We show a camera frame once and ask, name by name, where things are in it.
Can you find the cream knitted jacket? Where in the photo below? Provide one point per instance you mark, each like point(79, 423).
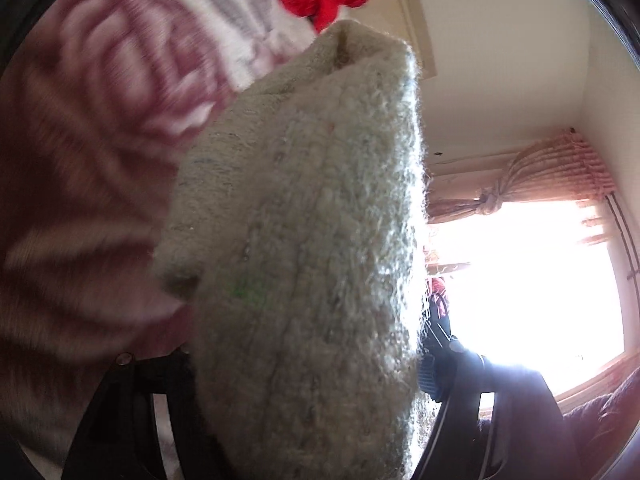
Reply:
point(310, 260)

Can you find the beige bed headboard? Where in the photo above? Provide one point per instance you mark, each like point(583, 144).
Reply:
point(407, 5)

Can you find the floral bed blanket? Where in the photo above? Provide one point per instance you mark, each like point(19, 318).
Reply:
point(100, 135)

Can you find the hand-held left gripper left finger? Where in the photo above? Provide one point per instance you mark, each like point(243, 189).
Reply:
point(130, 410)

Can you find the pink floral curtain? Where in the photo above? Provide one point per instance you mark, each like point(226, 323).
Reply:
point(540, 170)

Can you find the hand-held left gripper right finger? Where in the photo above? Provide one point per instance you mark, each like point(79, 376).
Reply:
point(465, 410)

